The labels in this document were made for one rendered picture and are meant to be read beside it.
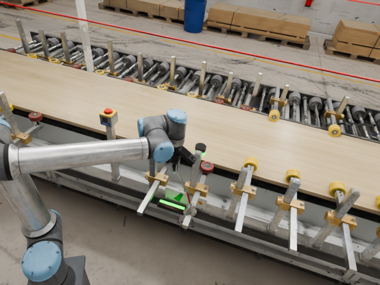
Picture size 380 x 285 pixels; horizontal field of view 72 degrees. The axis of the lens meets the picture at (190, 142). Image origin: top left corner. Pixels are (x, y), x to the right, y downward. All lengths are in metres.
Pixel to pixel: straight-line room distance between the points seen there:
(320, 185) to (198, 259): 1.10
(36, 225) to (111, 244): 1.04
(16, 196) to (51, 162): 0.33
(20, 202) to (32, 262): 0.27
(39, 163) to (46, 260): 0.53
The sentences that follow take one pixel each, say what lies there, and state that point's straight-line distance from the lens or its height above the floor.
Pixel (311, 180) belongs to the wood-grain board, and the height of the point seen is 0.90.
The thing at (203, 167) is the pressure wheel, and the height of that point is 0.91.
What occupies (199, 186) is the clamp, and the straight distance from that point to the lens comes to 1.52.
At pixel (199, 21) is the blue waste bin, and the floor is 0.29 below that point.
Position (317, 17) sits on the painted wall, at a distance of 8.37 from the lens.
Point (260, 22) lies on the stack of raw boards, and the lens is 7.06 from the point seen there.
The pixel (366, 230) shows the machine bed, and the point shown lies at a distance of 1.96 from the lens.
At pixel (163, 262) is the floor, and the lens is 2.23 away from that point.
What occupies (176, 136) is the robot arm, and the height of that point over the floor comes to 1.28.
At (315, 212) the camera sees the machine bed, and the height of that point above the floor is 0.73.
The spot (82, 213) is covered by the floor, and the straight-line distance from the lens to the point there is 2.54.
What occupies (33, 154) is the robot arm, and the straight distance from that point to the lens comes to 0.96.
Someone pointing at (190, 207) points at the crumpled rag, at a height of 0.87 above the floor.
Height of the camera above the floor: 2.01
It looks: 39 degrees down
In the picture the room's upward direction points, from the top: 7 degrees clockwise
